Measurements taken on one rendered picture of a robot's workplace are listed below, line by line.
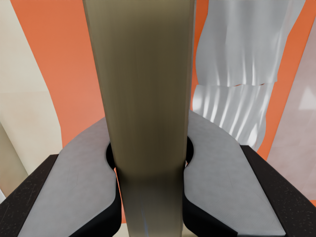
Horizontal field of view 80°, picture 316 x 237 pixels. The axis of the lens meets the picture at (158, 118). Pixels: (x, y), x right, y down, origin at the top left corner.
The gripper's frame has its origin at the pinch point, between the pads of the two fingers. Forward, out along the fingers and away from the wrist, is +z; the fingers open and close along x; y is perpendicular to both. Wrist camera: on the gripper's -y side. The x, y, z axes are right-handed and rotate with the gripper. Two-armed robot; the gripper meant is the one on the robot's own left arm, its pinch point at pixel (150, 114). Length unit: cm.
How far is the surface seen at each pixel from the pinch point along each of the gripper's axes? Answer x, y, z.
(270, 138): 12.3, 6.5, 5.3
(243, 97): 8.3, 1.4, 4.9
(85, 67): -5.3, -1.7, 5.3
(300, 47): 12.4, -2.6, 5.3
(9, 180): -14.4, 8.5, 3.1
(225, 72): 6.2, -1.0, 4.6
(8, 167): -14.4, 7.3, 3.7
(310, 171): 18.6, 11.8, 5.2
